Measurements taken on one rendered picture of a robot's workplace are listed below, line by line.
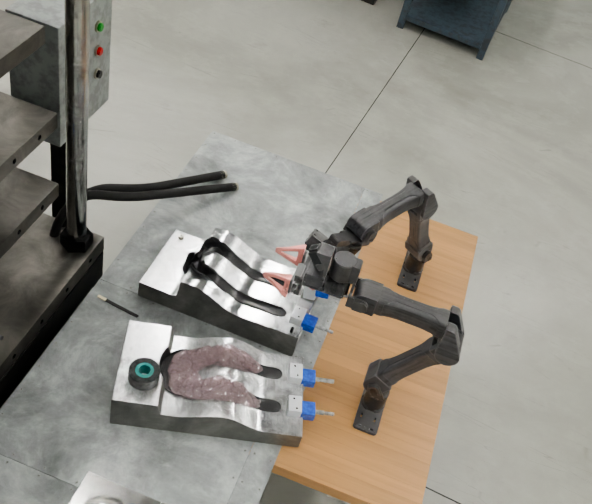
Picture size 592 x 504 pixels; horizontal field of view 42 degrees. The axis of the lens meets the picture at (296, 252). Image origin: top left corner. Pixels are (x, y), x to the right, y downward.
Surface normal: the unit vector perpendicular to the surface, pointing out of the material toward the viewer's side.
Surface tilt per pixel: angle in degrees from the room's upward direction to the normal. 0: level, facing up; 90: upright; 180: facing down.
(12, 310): 0
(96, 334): 0
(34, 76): 90
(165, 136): 0
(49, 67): 90
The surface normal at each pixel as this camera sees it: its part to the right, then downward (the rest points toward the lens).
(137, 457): 0.20, -0.69
